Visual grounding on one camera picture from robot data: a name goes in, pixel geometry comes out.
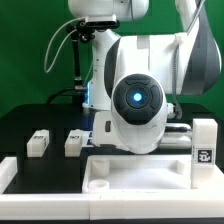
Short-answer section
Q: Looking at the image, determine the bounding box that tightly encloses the black camera pole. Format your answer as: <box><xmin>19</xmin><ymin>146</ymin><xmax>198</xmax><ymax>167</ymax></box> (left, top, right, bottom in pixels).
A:
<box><xmin>71</xmin><ymin>31</ymin><xmax>88</xmax><ymax>108</ymax></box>

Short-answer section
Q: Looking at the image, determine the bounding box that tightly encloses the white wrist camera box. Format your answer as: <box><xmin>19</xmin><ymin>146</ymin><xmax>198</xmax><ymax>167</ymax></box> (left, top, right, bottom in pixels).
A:
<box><xmin>92</xmin><ymin>111</ymin><xmax>115</xmax><ymax>147</ymax></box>

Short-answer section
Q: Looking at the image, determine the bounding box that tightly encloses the black camera on pole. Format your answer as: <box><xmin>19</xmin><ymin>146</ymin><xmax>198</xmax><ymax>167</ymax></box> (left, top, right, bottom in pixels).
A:
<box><xmin>66</xmin><ymin>14</ymin><xmax>120</xmax><ymax>43</ymax></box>

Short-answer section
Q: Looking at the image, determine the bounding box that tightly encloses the black base cable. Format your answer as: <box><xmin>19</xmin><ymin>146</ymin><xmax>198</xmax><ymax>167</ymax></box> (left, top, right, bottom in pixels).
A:
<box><xmin>45</xmin><ymin>87</ymin><xmax>84</xmax><ymax>105</ymax></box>

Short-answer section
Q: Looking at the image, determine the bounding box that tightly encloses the white cable loop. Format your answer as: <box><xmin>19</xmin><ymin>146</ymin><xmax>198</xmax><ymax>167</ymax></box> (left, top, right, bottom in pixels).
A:
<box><xmin>43</xmin><ymin>16</ymin><xmax>87</xmax><ymax>74</ymax></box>

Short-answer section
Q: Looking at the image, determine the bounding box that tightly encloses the white desk top tray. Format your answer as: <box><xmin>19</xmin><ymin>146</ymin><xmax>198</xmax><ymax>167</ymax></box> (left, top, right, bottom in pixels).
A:
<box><xmin>81</xmin><ymin>154</ymin><xmax>224</xmax><ymax>195</ymax></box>

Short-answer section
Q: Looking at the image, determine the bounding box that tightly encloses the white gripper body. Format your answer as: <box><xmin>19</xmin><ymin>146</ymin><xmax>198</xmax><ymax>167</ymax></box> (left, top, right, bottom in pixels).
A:
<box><xmin>159</xmin><ymin>123</ymin><xmax>192</xmax><ymax>149</ymax></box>

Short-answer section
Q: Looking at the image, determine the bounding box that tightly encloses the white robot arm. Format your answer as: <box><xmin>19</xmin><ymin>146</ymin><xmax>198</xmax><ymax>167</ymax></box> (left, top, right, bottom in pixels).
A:
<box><xmin>68</xmin><ymin>0</ymin><xmax>222</xmax><ymax>154</ymax></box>

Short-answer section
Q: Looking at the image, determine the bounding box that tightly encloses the fiducial marker sheet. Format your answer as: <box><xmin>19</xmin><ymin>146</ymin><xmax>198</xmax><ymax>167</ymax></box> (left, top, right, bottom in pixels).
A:
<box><xmin>82</xmin><ymin>131</ymin><xmax>93</xmax><ymax>147</ymax></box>

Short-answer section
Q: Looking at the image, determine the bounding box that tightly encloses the white left fence block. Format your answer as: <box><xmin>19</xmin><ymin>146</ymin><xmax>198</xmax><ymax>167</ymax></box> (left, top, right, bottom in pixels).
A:
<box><xmin>0</xmin><ymin>157</ymin><xmax>18</xmax><ymax>194</ymax></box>

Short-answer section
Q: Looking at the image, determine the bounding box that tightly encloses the white front fence bar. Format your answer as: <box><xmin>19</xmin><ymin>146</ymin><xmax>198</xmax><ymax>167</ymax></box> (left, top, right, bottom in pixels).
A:
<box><xmin>0</xmin><ymin>191</ymin><xmax>224</xmax><ymax>220</ymax></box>

